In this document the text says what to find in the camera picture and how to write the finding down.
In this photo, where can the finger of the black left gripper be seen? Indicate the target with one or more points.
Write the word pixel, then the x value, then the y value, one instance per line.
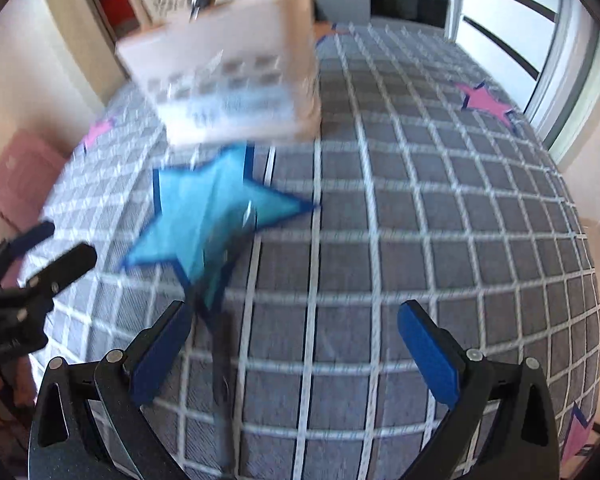
pixel 64 271
pixel 30 237

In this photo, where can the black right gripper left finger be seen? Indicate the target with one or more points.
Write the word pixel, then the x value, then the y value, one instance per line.
pixel 154 349

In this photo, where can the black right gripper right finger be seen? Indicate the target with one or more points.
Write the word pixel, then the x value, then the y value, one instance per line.
pixel 437 355

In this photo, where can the left hand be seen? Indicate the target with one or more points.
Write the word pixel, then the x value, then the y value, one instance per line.
pixel 17 393

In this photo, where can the pink cushion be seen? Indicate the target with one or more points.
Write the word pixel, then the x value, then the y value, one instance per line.
pixel 29 168

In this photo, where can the grey checked tablecloth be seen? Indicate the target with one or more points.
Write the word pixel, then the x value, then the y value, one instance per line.
pixel 419 198

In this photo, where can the beige plastic utensil holder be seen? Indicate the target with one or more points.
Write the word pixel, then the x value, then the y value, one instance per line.
pixel 243 71

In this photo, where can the red gas cylinder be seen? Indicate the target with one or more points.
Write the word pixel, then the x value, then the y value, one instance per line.
pixel 120 16

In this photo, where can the white refrigerator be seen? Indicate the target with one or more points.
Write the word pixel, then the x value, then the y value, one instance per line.
pixel 510 40

